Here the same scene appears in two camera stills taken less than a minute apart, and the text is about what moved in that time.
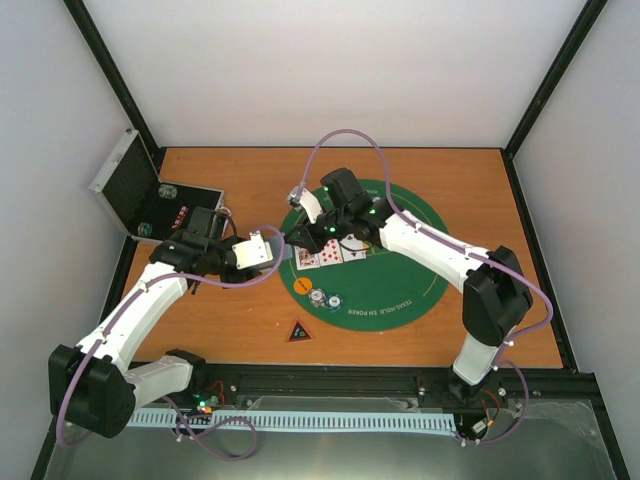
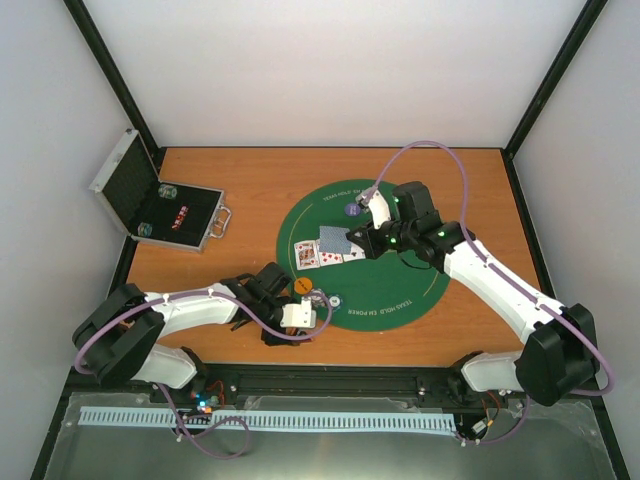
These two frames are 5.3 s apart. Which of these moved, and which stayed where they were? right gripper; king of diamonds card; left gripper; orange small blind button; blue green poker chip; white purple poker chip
Moved: left gripper; right gripper
Stayed: orange small blind button; blue green poker chip; king of diamonds card; white purple poker chip
